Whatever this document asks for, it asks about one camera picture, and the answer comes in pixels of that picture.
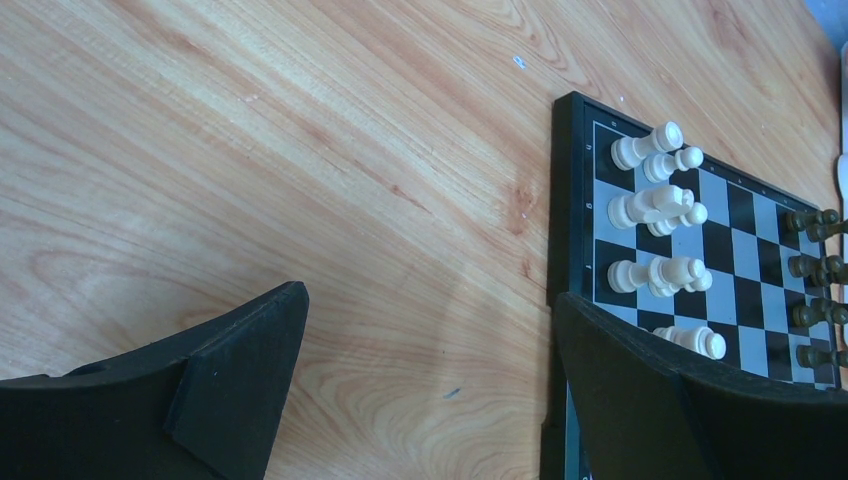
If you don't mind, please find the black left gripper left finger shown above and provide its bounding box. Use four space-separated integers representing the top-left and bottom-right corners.
1 281 310 479

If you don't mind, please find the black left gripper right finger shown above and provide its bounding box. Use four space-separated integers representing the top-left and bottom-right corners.
555 293 847 479

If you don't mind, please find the dark pawn piece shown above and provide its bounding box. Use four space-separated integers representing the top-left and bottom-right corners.
788 255 844 278
796 345 847 369
785 209 840 232
791 298 847 328

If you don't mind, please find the dark chess piece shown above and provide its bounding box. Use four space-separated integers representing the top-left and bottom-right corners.
811 265 848 287

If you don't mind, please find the dark brown rook piece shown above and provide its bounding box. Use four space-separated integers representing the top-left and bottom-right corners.
806 220 848 243

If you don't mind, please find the white pawn piece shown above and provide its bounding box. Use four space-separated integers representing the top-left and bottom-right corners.
647 202 708 237
670 270 713 293
653 326 727 360
643 146 704 183

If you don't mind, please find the white bishop piece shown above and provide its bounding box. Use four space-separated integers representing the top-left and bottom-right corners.
607 256 708 297

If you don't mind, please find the black white chessboard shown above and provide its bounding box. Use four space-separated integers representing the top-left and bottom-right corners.
540 91 847 479

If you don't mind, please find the white knight piece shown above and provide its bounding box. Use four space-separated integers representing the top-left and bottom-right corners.
607 185 695 229

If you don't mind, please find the white rook piece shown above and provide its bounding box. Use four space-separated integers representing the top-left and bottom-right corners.
611 121 684 170

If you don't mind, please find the white rack stand base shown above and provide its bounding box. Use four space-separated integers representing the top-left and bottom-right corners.
836 43 847 220

